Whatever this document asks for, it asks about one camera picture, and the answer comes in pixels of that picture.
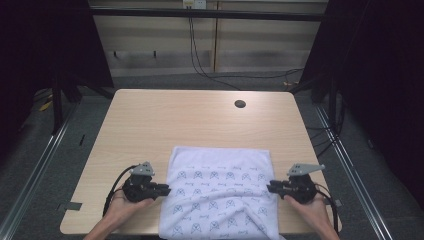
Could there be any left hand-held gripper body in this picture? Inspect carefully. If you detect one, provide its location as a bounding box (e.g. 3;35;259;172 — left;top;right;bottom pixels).
121;161;162;204

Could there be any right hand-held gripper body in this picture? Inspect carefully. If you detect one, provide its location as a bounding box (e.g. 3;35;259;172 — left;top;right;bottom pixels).
282;162;326;205

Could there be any white printed towel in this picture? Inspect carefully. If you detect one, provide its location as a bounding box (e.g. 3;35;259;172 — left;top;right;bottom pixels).
158;145;286;240

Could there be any person's left hand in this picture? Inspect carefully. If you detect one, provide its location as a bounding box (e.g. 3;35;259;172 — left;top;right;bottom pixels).
105;194;156;232

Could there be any person's right hand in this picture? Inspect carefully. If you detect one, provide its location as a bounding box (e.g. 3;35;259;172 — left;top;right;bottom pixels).
283;193;330;229

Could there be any grey tape strip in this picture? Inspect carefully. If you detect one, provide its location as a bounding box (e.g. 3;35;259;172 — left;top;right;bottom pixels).
56;201;83;213

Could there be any black metal stand leg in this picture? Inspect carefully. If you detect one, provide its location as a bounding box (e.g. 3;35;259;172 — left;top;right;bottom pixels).
50;77;65;136

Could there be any yellow floor item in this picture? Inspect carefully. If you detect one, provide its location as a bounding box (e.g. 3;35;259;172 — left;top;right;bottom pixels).
38;99;54;112

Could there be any dark curtain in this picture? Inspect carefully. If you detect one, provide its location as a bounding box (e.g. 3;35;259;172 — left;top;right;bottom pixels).
0;0;115;161
298;0;424;208

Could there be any black horizontal metal bar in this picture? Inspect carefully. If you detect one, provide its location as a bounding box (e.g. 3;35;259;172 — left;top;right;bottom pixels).
89;7;329;23

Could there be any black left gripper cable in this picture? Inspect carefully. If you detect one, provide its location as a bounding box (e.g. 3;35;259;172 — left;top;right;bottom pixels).
102;164;139;218

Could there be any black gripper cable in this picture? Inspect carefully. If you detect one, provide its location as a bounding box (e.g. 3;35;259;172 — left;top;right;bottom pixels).
314;184;341;235
102;164;139;218

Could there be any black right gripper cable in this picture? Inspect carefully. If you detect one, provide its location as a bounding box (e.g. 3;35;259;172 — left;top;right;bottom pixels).
314;184;341;235

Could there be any bundle of black floor cables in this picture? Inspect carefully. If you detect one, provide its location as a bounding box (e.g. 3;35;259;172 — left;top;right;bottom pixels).
305;123;339;158

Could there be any silver metal floor rail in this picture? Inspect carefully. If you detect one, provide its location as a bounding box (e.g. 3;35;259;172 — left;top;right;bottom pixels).
0;99;80;240
314;105;395;240

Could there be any black hanging power cable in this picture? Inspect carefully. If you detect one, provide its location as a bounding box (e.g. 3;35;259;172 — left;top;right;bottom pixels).
188;16;242;91

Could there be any white wall power outlet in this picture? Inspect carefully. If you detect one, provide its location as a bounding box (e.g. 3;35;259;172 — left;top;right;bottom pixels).
182;0;208;10

